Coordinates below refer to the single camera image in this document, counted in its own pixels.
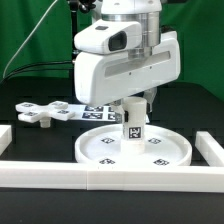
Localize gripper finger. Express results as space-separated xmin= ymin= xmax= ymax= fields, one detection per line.
xmin=145 ymin=87 xmax=157 ymax=111
xmin=112 ymin=100 xmax=129 ymax=123

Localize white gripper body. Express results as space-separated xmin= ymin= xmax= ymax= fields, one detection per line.
xmin=75 ymin=31 xmax=180 ymax=107

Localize white round table top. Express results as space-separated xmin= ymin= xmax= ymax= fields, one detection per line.
xmin=75 ymin=124 xmax=192 ymax=167

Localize white cross-shaped table base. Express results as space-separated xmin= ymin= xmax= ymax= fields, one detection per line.
xmin=15 ymin=101 xmax=75 ymax=128

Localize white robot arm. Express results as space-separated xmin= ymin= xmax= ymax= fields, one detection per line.
xmin=74 ymin=0 xmax=180 ymax=107

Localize white marker sheet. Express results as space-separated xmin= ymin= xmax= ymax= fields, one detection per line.
xmin=68 ymin=104 xmax=116 ymax=122

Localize white right fence bar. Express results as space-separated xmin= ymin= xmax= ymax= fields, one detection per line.
xmin=195 ymin=131 xmax=224 ymax=167

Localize white fence bar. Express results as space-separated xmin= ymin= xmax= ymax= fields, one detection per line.
xmin=0 ymin=161 xmax=224 ymax=193
xmin=0 ymin=125 xmax=12 ymax=156
xmin=195 ymin=131 xmax=224 ymax=167

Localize white left fence bar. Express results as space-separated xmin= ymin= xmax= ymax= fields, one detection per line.
xmin=0 ymin=125 xmax=12 ymax=156

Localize white front fence bar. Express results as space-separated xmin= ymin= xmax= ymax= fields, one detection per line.
xmin=0 ymin=161 xmax=224 ymax=193

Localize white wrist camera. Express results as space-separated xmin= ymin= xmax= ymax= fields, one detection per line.
xmin=74 ymin=19 xmax=142 ymax=55

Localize grey cable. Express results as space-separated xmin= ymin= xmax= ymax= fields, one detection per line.
xmin=2 ymin=0 xmax=59 ymax=79

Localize black cable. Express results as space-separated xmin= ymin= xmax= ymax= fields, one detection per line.
xmin=0 ymin=59 xmax=75 ymax=84

